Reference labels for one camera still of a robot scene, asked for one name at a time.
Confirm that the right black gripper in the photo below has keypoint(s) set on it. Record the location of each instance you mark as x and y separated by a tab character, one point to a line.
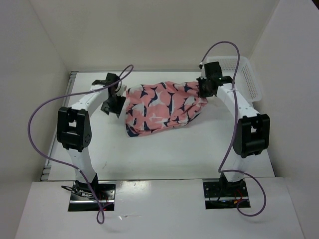
203	94

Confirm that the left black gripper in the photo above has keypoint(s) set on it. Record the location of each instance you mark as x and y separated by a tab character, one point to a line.
116	109

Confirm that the pink shark print shorts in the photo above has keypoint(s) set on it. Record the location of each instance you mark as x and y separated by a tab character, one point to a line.
162	106

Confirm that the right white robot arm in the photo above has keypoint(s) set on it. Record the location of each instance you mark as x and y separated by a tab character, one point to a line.
251	131

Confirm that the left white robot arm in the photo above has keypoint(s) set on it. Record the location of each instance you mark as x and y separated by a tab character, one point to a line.
74	128

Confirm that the white plastic basket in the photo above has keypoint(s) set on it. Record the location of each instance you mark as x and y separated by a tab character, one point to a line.
245	80

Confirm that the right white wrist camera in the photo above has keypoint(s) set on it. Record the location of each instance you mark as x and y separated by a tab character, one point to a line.
201	66

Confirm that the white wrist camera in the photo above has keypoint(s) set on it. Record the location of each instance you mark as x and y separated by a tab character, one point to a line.
121	90
201	66

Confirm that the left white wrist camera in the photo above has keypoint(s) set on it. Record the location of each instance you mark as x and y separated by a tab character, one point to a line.
121	90

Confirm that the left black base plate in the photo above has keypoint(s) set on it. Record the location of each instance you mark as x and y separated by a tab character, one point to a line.
83	201

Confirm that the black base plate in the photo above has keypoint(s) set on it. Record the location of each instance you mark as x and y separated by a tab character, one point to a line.
221	195
83	201

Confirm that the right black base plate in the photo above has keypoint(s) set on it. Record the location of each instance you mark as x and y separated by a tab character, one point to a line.
221	195

